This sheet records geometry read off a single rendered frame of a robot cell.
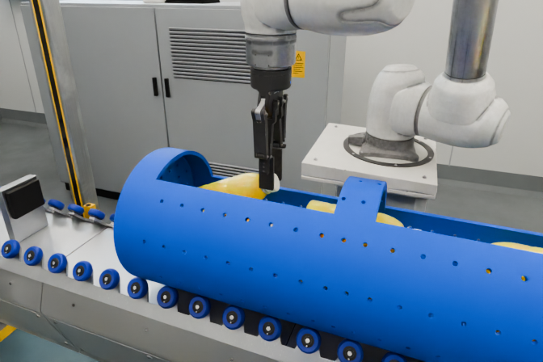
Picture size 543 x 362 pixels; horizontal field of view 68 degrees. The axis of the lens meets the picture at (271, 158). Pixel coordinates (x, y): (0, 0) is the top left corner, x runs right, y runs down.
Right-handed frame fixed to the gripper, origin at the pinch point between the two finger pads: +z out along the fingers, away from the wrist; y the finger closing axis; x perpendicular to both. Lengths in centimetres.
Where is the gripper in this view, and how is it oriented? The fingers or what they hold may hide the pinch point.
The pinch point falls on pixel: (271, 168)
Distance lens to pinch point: 80.8
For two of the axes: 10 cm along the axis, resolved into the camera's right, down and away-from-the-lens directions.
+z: 0.0, 9.2, 3.9
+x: 9.3, 1.4, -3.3
